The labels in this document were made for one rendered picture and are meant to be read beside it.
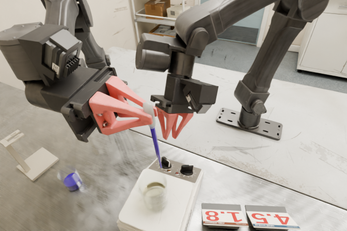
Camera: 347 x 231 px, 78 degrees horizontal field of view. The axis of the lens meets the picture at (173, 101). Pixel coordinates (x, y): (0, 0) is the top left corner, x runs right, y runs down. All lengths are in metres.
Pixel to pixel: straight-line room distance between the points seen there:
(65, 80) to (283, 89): 0.78
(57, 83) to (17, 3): 1.57
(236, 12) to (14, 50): 0.37
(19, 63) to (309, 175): 0.66
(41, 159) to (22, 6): 1.34
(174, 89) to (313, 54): 2.43
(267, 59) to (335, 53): 2.23
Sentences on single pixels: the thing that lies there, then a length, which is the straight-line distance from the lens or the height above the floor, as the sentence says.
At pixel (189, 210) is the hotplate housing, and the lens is 0.49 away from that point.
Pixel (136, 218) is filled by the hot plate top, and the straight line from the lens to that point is 0.47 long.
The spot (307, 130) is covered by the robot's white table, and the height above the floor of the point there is 0.90.
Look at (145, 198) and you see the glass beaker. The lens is 0.42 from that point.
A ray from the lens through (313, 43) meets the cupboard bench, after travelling 2.73.
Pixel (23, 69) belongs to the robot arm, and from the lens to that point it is 0.35.
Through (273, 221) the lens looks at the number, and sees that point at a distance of 0.55.
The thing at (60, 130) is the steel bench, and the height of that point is 0.90.
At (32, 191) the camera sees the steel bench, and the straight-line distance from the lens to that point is 0.70.
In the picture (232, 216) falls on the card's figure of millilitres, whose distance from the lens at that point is 0.54.
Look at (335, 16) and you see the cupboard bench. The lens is 2.65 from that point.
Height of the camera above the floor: 1.42
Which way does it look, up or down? 40 degrees down
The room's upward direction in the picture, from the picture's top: 3 degrees counter-clockwise
